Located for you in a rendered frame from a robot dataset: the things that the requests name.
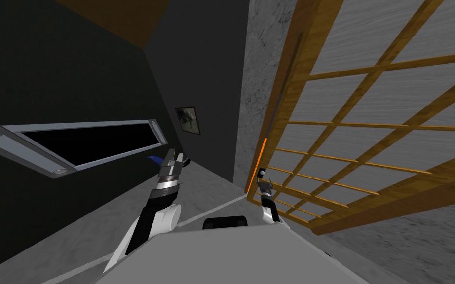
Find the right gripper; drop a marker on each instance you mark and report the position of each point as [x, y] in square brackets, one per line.
[265, 187]

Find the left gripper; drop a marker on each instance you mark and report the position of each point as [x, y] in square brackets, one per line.
[170, 169]

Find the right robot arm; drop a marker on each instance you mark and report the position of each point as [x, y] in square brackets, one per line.
[270, 211]

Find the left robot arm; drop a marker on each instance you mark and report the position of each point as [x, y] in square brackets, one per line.
[148, 223]

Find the white ball door knob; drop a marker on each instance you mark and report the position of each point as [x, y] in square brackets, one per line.
[262, 172]

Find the blue curved object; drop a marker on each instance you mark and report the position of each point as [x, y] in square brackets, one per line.
[154, 159]

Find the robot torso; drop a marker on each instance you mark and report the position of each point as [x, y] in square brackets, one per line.
[235, 256]

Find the grey framed dark window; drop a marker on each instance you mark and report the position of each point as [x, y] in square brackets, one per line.
[73, 144]

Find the wooden lattice door leaf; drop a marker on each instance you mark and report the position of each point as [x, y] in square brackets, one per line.
[369, 130]

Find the dark framed wall picture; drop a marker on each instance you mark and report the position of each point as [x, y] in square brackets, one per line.
[188, 120]

